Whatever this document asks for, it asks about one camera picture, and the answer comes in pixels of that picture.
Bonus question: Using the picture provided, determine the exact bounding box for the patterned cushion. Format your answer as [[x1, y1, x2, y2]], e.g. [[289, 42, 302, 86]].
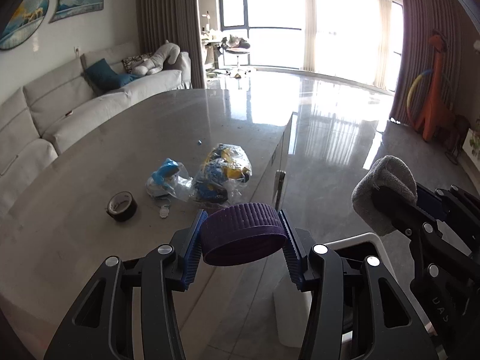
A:
[[122, 53, 151, 74]]

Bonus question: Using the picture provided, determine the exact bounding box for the yellow blue toy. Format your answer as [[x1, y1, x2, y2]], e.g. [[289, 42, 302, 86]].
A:
[[190, 143, 252, 206]]

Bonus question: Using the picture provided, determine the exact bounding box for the grey oval coffee table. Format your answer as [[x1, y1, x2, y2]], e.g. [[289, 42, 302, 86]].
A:
[[1, 89, 297, 358]]

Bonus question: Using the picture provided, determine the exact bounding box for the white swivel stool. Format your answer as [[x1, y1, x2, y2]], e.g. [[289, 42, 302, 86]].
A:
[[220, 35, 251, 80]]

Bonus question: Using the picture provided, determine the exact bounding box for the light grey sectional sofa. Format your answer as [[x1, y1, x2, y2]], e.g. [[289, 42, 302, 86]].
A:
[[1, 41, 191, 214]]

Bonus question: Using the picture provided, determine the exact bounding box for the white plush toy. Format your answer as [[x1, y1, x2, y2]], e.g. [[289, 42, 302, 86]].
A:
[[131, 41, 181, 77]]

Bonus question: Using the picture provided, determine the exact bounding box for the potted green plant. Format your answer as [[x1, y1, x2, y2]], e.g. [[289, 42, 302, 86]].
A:
[[463, 119, 480, 171]]

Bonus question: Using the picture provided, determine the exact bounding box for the orange giraffe ride-on toy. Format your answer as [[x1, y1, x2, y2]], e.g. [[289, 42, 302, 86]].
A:
[[406, 30, 461, 150]]

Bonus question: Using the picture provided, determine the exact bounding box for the grey sock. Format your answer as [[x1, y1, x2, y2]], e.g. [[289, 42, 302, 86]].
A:
[[352, 155, 417, 236]]

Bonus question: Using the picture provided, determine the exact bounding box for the black tape roll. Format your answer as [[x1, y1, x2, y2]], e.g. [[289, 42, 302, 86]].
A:
[[106, 191, 137, 223]]

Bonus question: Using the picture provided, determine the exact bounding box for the grey brown curtain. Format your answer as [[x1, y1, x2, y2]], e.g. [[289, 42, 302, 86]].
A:
[[136, 0, 205, 89]]

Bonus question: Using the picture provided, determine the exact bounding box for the oval landscape wall art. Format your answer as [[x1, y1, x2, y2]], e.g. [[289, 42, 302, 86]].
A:
[[0, 0, 50, 50]]

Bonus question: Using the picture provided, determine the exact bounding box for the purple ribbed lid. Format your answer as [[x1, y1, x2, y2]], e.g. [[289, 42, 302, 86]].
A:
[[200, 202, 287, 267]]

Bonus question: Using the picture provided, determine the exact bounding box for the teal throw pillow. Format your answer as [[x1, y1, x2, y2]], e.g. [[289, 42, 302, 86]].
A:
[[85, 58, 140, 92]]

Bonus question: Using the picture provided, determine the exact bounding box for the sheer white curtain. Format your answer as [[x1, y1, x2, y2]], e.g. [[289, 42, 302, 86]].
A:
[[303, 0, 393, 89]]

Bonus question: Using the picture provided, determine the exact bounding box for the white trash bin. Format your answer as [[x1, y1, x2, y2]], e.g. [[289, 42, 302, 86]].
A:
[[271, 232, 436, 350]]

